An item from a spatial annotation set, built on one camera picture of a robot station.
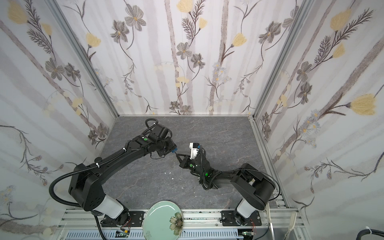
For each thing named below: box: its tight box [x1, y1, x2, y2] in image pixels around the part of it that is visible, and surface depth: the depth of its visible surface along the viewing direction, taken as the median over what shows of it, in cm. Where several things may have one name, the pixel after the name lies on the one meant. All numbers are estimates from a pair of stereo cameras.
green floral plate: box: [142, 200, 184, 240], surface depth 74 cm
